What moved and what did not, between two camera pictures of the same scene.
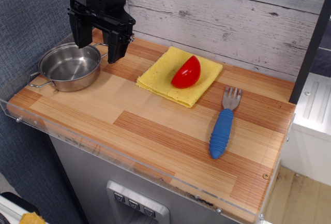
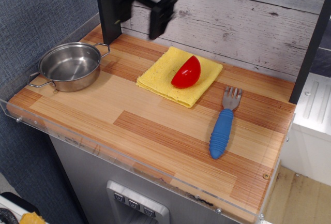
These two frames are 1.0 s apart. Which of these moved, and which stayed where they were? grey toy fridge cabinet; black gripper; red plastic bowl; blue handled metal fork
Moved: black gripper
Stayed: blue handled metal fork; grey toy fridge cabinet; red plastic bowl
